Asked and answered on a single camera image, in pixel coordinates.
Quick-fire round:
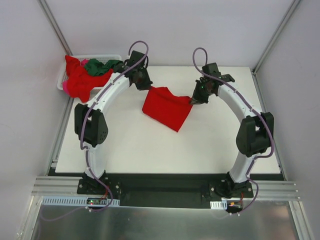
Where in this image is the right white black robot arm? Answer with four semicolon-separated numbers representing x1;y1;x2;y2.
190;63;274;199

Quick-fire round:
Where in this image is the left white slotted cable duct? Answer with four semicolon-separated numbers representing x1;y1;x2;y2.
42;196;120;208

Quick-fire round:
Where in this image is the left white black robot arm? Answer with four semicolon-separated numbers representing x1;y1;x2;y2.
74;50;152;195

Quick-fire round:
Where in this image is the red t shirt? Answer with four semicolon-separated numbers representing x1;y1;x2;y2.
142;86;193;132
65;55;114;103

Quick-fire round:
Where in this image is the white slotted cable duct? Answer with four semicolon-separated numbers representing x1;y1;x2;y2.
210;200;228;210
42;196;120;208

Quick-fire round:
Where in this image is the green t shirt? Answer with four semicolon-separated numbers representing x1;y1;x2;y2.
84;58;123;77

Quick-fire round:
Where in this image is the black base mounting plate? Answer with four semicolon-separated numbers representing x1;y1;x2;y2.
76;173;254;209

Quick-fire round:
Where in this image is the red t shirt in basket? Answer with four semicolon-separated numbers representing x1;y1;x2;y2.
65;55;114;103

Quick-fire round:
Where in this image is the white plastic laundry basket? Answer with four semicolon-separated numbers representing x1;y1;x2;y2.
56;54;122;91

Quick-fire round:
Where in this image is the right white slotted cable duct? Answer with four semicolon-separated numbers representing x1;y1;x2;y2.
210;200;228;210

